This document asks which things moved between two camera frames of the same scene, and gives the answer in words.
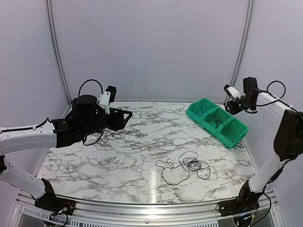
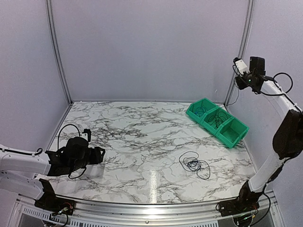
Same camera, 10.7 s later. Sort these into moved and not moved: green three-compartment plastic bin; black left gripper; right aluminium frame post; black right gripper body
Moved: black right gripper body; black left gripper
Not moved: right aluminium frame post; green three-compartment plastic bin
